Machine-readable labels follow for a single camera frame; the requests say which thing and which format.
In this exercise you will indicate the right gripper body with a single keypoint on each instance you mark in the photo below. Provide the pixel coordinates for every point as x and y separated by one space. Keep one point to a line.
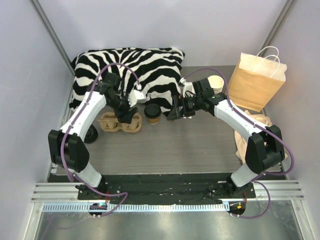
178 107

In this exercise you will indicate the stack of paper cups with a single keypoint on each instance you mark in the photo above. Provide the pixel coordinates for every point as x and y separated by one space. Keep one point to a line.
216 83

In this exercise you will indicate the aluminium rail frame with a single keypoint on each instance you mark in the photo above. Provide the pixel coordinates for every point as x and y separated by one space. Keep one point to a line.
279 212

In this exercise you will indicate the beige cloth bag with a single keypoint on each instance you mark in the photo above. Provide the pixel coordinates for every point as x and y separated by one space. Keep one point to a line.
240 142

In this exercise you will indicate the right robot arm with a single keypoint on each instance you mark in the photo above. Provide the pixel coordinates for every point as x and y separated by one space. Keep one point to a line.
264 149

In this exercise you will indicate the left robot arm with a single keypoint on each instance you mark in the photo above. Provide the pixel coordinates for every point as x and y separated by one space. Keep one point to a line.
67 145

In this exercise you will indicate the single paper cup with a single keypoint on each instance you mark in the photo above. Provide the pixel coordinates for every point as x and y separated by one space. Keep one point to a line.
153 121

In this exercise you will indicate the zebra print pillow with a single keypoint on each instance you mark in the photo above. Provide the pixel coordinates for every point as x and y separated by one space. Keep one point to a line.
157 70

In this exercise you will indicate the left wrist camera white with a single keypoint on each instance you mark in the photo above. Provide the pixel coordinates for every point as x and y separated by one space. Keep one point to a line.
136 97

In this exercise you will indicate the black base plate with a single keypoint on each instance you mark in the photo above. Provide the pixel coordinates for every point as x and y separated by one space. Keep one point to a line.
175 189

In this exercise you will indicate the cardboard cup carrier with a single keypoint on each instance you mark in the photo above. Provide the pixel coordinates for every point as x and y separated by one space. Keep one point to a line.
109 123

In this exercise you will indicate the black lid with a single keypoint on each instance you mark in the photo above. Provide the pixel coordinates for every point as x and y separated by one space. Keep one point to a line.
152 111
91 135

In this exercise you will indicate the brown paper bag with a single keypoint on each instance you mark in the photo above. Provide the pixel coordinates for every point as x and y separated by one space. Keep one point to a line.
255 79

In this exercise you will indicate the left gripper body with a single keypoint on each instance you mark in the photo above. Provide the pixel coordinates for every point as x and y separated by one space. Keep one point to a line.
125 113

